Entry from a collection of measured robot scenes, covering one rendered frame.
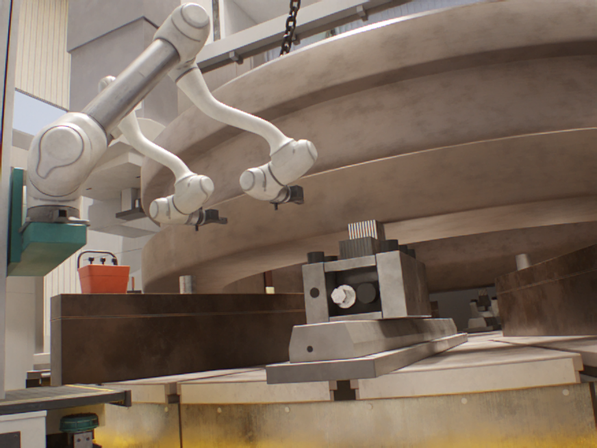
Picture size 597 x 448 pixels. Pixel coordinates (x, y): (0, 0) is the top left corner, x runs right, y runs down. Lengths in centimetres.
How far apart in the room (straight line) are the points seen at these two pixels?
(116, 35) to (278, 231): 435
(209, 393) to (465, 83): 165
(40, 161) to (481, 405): 134
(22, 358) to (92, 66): 320
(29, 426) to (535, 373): 133
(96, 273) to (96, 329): 24
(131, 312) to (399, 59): 161
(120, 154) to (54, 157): 385
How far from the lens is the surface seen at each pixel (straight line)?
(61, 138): 147
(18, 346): 569
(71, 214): 167
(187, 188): 205
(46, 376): 302
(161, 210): 212
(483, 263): 661
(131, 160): 523
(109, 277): 241
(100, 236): 789
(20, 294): 574
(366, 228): 196
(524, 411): 156
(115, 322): 239
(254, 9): 1011
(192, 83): 191
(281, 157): 180
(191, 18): 175
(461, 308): 801
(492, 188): 212
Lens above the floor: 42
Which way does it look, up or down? 12 degrees up
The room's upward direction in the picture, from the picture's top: 5 degrees counter-clockwise
